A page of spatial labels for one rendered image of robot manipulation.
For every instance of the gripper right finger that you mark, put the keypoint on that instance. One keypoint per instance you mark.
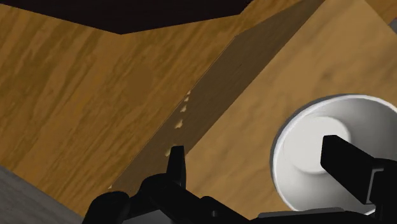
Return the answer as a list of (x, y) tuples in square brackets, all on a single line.
[(350, 164)]

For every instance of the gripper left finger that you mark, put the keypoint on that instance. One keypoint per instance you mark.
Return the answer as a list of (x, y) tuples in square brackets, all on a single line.
[(173, 198)]

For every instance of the white bowl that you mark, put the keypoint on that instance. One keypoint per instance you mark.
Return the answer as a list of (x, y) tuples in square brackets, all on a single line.
[(304, 173)]

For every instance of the wooden table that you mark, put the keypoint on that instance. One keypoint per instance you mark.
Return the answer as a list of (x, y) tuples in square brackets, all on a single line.
[(248, 133)]

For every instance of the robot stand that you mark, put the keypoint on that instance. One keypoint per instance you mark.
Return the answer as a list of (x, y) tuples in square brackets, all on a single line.
[(124, 15)]

